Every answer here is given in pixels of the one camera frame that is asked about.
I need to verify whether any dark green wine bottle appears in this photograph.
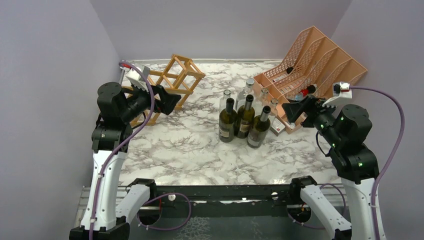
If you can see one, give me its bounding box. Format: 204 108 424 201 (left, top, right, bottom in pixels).
234 94 255 139
246 105 271 148
218 97 237 143

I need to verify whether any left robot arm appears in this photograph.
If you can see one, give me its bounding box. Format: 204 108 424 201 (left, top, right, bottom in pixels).
69 82 181 240

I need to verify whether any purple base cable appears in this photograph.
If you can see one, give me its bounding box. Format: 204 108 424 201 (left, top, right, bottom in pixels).
136 192 193 232
286 183 347 231

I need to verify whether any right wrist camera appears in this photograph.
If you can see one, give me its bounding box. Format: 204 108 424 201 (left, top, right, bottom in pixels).
323 81 353 108

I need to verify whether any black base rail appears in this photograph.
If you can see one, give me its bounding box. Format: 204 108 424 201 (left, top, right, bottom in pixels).
137 184 312 222

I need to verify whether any wooden wine rack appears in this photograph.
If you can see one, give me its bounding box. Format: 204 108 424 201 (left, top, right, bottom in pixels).
121 53 207 127

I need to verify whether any red black marker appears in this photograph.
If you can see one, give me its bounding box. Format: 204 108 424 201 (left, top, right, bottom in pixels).
299 84 317 97

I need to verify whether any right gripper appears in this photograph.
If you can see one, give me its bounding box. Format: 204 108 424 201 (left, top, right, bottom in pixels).
282 93 344 147

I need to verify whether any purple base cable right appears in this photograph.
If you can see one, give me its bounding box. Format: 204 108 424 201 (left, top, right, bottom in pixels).
286 183 347 231

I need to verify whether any clear glass bottle small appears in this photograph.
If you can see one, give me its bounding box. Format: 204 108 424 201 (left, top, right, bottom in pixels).
254 87 269 114

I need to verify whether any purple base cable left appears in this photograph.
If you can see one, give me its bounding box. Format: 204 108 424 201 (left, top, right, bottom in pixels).
136 192 193 232

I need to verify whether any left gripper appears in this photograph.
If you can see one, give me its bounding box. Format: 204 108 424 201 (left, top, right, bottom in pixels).
121 79 182 123

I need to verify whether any clear bottle silver cap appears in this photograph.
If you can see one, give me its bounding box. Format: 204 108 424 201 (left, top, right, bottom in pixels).
235 78 255 111

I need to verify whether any small white box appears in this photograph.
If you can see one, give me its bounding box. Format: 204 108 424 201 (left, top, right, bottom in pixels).
270 118 286 137

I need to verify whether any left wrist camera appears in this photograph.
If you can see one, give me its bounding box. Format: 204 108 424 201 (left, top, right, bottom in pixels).
125 65 150 92

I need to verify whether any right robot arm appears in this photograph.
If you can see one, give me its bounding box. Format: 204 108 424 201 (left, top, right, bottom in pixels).
282 95 386 240

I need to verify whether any orange plastic file organizer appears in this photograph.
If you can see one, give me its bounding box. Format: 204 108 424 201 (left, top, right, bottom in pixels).
253 26 368 134

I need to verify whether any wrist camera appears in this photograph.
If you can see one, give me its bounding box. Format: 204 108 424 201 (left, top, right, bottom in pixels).
125 65 150 92
323 81 353 108

